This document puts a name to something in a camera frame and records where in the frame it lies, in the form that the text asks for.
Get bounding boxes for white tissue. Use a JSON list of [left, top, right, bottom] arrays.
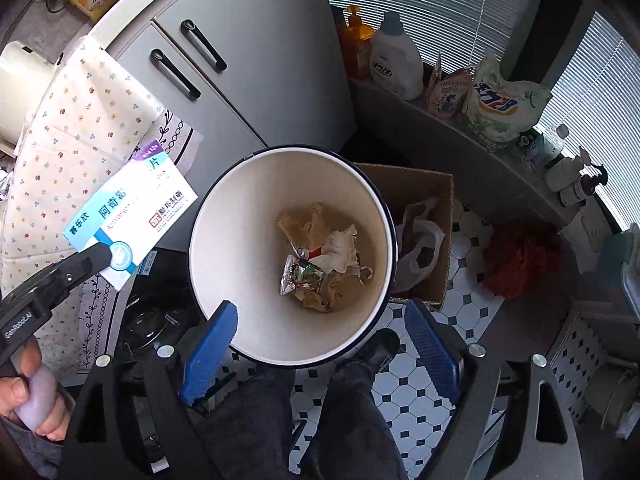
[[311, 225, 362, 274]]

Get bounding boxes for clear water bottle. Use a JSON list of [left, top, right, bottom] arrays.
[[522, 123, 571, 171]]

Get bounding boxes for orange bottle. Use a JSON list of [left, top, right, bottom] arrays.
[[337, 5, 376, 81]]

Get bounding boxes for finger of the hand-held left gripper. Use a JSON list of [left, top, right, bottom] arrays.
[[7, 241, 115, 308]]

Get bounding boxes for grey scroll-patterned cloth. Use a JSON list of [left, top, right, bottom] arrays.
[[36, 109, 204, 387]]

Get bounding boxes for person's left hand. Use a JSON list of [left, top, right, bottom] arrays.
[[0, 337, 75, 443]]

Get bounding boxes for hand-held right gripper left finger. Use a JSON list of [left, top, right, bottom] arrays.
[[59, 300, 239, 480]]

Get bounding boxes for floral tablecloth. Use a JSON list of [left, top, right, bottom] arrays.
[[0, 49, 169, 273]]

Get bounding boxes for red cloth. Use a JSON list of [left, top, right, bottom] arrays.
[[482, 219, 564, 301]]

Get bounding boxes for person's dark trouser leg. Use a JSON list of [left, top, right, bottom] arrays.
[[199, 365, 297, 480], [299, 355, 409, 480]]

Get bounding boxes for small floral pouch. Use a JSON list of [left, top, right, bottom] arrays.
[[426, 66, 476, 122]]

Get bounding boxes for brown paper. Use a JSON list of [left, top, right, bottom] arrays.
[[277, 202, 376, 314]]

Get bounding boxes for black shoe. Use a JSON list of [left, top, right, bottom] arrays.
[[332, 328, 401, 377]]

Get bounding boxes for white pump bottle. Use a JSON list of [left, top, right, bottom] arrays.
[[544, 147, 609, 207]]

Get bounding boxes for cream bin with dark rim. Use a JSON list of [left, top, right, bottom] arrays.
[[188, 145, 400, 370]]

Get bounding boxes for white plastic bag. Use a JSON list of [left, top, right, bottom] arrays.
[[397, 197, 446, 291]]

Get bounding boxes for cardboard box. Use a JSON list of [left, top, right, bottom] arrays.
[[352, 162, 455, 312]]

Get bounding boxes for white laundry detergent bottle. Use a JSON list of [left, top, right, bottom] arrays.
[[369, 11, 425, 101]]

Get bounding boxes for blue and white medicine box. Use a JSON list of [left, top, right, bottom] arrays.
[[63, 152, 199, 291]]

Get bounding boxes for large leafy refill bag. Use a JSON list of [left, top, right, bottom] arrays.
[[462, 54, 554, 154]]

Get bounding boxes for black cabinet handle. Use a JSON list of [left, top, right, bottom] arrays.
[[180, 18, 229, 72], [150, 48, 202, 100]]

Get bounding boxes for silver printed wrapper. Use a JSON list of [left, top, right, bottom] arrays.
[[279, 252, 322, 297]]

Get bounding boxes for grey cabinet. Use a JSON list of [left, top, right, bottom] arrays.
[[106, 0, 359, 162]]

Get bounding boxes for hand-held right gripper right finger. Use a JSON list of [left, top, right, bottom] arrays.
[[403, 298, 587, 480]]

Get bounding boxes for cream air fryer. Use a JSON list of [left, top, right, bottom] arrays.
[[0, 40, 57, 144]]

